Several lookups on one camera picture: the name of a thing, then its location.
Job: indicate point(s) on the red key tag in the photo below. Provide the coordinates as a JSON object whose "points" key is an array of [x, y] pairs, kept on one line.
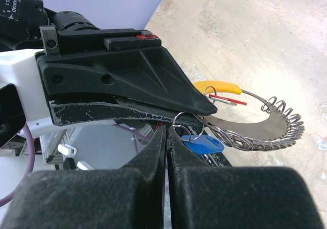
{"points": [[229, 100]]}

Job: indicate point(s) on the blue key tag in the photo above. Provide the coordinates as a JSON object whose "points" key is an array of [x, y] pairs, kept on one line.
{"points": [[205, 144]]}

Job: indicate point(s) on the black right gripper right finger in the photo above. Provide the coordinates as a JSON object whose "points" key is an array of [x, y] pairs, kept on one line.
{"points": [[202, 196]]}

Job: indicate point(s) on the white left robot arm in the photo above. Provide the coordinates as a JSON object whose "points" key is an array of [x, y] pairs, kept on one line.
{"points": [[26, 24]]}

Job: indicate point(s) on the metal keyring organizer with rings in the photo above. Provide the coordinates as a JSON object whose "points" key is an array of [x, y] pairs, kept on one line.
{"points": [[279, 131]]}

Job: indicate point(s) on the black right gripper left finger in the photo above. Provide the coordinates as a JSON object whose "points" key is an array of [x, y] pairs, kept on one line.
{"points": [[129, 197]]}

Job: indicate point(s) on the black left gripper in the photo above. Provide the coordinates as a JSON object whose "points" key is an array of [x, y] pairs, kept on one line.
{"points": [[135, 66]]}

